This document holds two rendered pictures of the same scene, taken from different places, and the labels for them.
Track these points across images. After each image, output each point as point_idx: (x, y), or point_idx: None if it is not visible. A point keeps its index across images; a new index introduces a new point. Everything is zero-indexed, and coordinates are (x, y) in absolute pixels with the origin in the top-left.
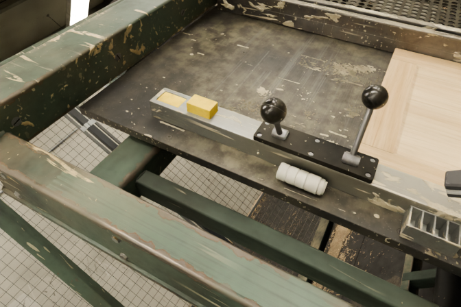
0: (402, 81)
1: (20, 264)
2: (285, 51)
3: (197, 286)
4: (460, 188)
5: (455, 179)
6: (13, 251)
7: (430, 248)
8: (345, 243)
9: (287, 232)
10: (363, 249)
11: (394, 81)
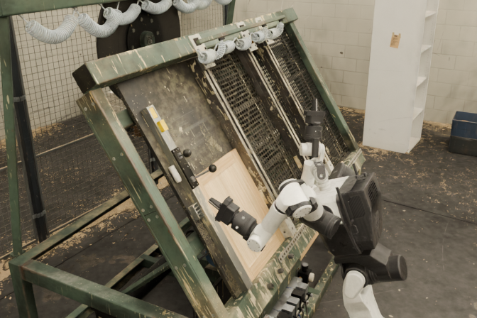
0: (225, 164)
1: None
2: (199, 116)
3: (136, 182)
4: (211, 201)
5: (211, 199)
6: None
7: (192, 215)
8: (110, 218)
9: (60, 179)
10: (122, 229)
11: (223, 161)
